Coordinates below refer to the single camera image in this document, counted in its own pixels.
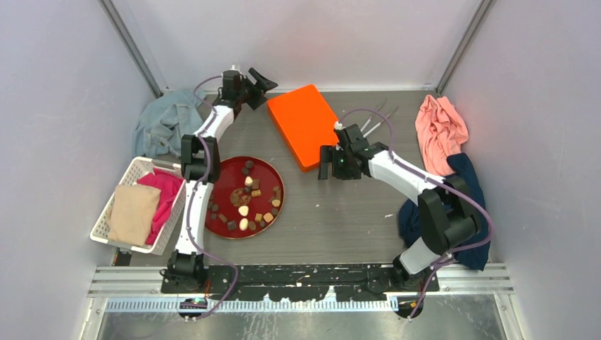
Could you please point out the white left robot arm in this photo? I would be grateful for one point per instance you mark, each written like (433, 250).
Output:
(200, 168)

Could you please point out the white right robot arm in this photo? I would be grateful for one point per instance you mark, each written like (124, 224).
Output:
(448, 216)

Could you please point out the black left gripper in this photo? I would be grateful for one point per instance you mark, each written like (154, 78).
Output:
(264, 85)

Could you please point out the pink cloth in basket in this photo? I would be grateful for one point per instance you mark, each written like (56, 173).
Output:
(169, 186)

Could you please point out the white oval chocolate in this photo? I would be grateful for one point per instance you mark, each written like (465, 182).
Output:
(243, 224)

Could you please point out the white rounded chocolate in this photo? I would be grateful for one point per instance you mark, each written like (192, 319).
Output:
(243, 210)

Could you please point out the orange box lid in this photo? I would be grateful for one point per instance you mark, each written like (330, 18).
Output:
(302, 101)

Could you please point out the metal tweezers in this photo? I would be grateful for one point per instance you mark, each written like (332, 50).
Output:
(369, 126)

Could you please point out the beige cloth in basket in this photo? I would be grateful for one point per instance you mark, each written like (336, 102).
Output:
(130, 218)

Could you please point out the caramel rounded square chocolate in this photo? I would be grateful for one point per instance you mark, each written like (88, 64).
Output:
(268, 217)

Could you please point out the salmon pink cloth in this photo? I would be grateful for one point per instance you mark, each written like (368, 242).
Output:
(441, 131)

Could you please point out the light blue denim cloth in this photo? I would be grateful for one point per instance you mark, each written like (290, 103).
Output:
(163, 122)

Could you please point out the orange chocolate box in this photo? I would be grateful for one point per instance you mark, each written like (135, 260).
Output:
(305, 134)

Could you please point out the round red plate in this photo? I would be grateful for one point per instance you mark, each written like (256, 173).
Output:
(233, 180)

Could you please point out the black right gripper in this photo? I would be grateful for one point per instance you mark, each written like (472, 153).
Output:
(326, 156)

